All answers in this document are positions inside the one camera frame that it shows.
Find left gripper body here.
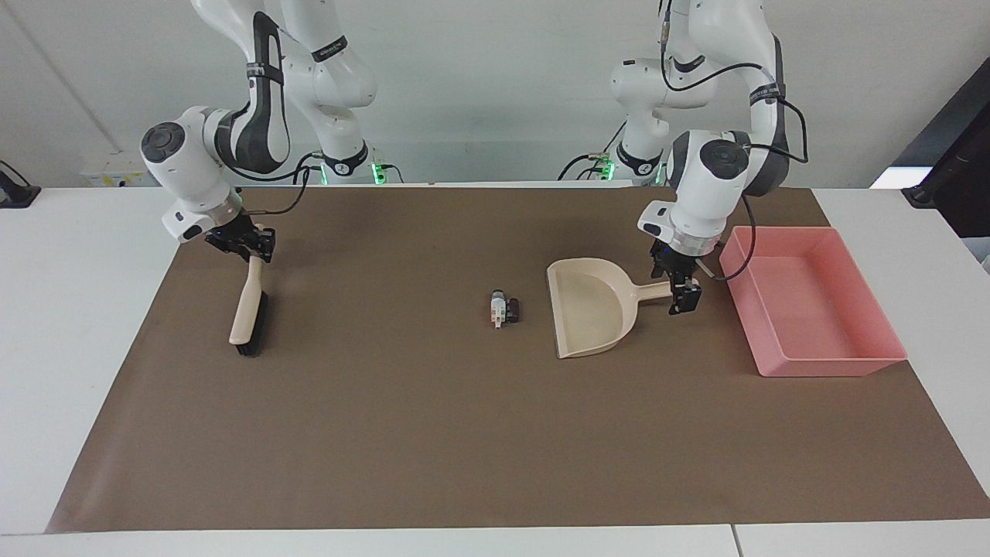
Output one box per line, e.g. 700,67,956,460
651,239,697,287

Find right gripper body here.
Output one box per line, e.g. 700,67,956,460
204,214,257,255

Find beige brush with black bristles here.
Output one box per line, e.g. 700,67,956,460
229,224,276,358

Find beige plastic dustpan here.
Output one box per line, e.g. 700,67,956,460
546,258,674,360

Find pink plastic bin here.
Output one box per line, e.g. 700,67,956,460
719,226,910,378

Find black stand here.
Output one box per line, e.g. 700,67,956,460
0,159,42,209
889,77,990,241

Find black cable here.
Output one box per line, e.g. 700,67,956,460
558,121,629,182
229,150,326,217
659,0,810,284

